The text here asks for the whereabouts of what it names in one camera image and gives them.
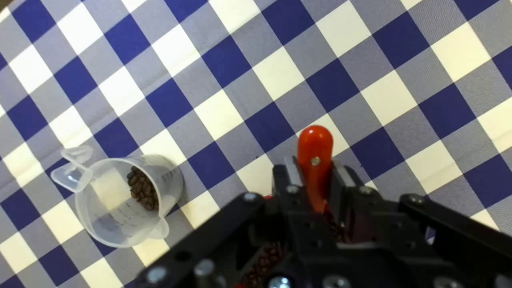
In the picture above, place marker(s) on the blue white checked tablecloth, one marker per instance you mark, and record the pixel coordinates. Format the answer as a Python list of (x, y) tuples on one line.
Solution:
[(241, 69)]

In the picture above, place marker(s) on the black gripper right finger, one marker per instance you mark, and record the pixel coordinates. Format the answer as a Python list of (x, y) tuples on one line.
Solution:
[(353, 192)]

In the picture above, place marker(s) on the clear plastic measuring cup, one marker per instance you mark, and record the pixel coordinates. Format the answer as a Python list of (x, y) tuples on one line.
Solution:
[(106, 213)]

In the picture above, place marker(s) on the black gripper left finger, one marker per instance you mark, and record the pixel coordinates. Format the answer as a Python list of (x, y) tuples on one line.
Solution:
[(285, 184)]

